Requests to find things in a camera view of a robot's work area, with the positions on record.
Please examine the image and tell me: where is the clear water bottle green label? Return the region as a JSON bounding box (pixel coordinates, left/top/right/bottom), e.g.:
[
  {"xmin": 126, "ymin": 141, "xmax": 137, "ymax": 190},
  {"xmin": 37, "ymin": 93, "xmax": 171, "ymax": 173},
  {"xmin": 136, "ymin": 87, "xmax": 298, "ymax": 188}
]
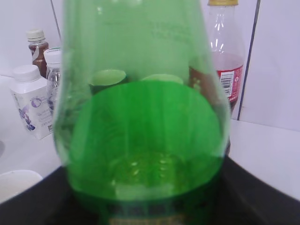
[{"xmin": 44, "ymin": 47, "xmax": 61, "ymax": 115}]

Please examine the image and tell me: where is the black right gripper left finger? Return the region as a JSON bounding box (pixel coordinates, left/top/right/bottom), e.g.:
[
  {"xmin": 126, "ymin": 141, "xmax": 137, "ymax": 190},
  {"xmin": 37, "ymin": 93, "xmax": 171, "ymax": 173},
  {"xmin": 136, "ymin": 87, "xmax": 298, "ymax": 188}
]
[{"xmin": 0, "ymin": 166, "xmax": 107, "ymax": 225}]

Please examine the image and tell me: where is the brown tea bottle white cap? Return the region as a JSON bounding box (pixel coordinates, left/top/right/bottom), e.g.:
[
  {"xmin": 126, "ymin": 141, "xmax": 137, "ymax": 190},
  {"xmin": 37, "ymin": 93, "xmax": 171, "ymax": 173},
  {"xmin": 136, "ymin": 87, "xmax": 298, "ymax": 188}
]
[{"xmin": 26, "ymin": 30, "xmax": 49, "ymax": 78}]

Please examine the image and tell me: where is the cola bottle red label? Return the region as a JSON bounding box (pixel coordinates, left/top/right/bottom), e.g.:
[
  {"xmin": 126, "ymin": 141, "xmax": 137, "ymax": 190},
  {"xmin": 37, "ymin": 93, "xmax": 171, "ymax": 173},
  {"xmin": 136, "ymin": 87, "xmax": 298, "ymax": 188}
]
[{"xmin": 188, "ymin": 0, "xmax": 246, "ymax": 155}]

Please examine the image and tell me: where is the yellow paper cup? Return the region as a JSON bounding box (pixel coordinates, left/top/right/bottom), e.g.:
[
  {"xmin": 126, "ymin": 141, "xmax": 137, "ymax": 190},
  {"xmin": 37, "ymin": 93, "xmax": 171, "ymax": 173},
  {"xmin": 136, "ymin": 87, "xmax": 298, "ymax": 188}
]
[{"xmin": 0, "ymin": 170, "xmax": 43, "ymax": 203}]

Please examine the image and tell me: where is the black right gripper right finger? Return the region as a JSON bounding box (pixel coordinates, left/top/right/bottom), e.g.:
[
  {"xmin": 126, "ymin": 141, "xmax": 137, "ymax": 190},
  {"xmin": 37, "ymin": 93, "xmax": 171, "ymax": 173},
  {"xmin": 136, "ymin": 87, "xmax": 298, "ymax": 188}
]
[{"xmin": 182, "ymin": 155, "xmax": 300, "ymax": 225}]

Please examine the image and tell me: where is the white milk bottle purple print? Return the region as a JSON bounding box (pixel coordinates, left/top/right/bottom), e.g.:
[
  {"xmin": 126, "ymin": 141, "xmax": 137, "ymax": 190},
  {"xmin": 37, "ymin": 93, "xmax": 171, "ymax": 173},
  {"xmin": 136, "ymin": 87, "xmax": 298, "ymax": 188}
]
[{"xmin": 10, "ymin": 65, "xmax": 53, "ymax": 140}]

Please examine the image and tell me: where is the green plastic soda bottle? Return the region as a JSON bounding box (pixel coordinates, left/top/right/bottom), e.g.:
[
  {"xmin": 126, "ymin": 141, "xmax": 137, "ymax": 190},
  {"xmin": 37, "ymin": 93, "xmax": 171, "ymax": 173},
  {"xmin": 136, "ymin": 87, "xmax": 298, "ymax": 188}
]
[{"xmin": 53, "ymin": 0, "xmax": 230, "ymax": 225}]

